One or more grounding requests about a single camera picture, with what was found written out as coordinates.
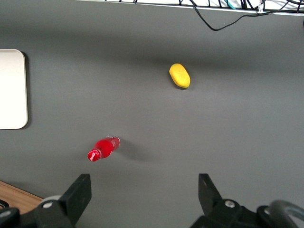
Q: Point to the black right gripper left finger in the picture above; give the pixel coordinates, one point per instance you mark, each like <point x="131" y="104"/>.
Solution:
<point x="76" y="194"/>

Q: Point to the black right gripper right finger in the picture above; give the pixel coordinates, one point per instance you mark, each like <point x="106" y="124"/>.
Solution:
<point x="209" y="194"/>

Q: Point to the white rounded tray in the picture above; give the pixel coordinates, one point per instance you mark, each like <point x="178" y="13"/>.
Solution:
<point x="12" y="90"/>

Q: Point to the red soda bottle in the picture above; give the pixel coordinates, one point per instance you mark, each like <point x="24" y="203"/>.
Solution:
<point x="104" y="147"/>

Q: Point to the wooden board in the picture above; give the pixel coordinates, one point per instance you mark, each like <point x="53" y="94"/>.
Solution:
<point x="16" y="197"/>

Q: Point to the yellow toy mango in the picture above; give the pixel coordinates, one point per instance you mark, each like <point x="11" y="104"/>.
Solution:
<point x="179" y="75"/>

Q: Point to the white table edge rail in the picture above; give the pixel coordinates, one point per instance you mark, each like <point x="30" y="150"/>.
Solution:
<point x="166" y="4"/>

